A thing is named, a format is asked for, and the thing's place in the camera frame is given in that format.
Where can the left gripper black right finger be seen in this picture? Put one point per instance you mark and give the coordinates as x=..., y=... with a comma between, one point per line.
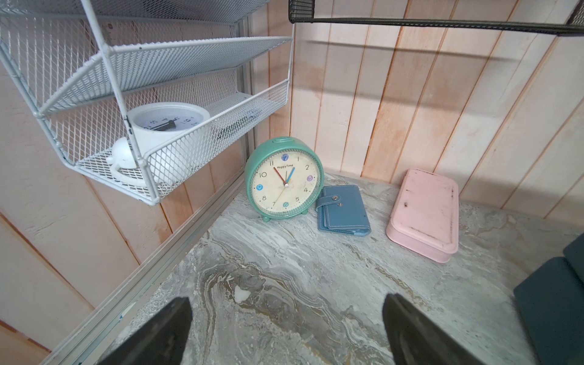
x=415, y=339

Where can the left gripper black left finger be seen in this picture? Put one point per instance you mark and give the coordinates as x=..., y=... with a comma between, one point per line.
x=162, y=340

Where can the teal drawer cabinet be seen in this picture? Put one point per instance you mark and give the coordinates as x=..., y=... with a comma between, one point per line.
x=550, y=301

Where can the pink notebook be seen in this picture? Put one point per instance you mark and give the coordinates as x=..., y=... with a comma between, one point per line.
x=425, y=216

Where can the small blue notebook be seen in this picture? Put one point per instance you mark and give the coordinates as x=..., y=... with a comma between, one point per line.
x=340, y=210

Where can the green round alarm clock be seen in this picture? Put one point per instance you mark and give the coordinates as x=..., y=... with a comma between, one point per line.
x=284, y=177

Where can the white mug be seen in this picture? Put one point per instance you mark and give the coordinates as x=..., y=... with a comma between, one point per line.
x=154, y=124

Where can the black mesh basket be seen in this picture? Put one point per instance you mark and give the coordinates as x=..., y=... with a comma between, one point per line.
x=304, y=12

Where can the white wire shelf rack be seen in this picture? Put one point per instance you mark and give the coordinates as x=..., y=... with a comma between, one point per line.
x=81, y=66

